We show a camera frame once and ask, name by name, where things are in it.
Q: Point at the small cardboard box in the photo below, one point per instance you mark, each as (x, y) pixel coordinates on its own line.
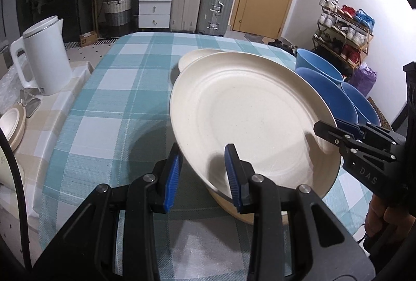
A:
(88, 39)

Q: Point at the beige checkered tablecloth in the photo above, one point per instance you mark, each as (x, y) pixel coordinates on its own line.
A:
(48, 125)

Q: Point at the purple bag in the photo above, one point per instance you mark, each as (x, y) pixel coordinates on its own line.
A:
(365, 79)

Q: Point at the red shoes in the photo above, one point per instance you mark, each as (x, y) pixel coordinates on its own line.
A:
(347, 11)

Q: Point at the silver suitcase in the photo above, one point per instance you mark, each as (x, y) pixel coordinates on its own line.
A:
(216, 4)

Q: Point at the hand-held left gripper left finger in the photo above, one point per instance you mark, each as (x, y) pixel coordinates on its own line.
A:
(174, 177)

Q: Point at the grey doormat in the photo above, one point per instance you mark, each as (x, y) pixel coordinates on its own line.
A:
(255, 37)

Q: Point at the blue shoes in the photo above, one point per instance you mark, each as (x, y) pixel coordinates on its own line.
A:
(364, 17)

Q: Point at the white drawer cabinet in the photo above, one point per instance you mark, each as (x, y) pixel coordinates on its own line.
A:
(154, 8)

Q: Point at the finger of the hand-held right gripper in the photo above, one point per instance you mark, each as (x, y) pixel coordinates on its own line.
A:
(349, 126)
(328, 133)

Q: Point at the person's right hand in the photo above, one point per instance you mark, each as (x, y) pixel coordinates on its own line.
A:
(373, 212)

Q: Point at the beige suitcase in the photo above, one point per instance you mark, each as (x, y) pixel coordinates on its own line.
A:
(186, 1)

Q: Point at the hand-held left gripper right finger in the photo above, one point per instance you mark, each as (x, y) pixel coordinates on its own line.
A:
(232, 170)

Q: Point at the wooden shoe rack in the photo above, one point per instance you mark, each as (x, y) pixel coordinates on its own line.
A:
(341, 40)

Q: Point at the large cream plate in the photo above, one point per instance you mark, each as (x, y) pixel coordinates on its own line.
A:
(247, 112)

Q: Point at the blue bowl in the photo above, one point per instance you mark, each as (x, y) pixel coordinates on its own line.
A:
(364, 108)
(312, 60)
(328, 95)

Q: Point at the woven laundry basket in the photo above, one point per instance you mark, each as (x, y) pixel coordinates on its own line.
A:
(117, 16)

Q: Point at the small cream plate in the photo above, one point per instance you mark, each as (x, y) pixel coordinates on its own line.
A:
(195, 56)

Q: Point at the pile of shoes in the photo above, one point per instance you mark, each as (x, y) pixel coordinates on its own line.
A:
(281, 45)

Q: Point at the white electric kettle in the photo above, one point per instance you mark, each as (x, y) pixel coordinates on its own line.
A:
(45, 56)

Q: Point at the black and white rug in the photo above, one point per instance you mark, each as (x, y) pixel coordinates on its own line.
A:
(87, 50)

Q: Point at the metal stand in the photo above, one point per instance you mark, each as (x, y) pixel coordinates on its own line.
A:
(29, 104)

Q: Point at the teal checkered tablecloth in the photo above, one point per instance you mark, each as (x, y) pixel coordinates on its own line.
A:
(123, 105)

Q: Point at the cream small bowl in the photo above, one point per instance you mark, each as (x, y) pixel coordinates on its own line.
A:
(11, 125)

